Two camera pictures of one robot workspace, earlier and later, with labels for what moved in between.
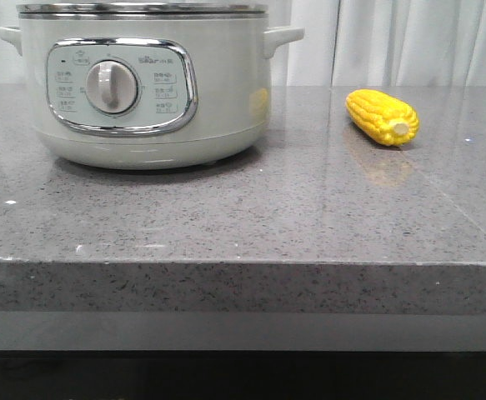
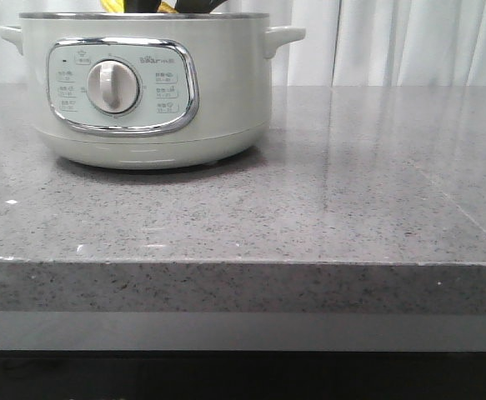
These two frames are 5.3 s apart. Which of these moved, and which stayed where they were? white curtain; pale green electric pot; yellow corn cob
Moved: yellow corn cob
Stayed: white curtain; pale green electric pot
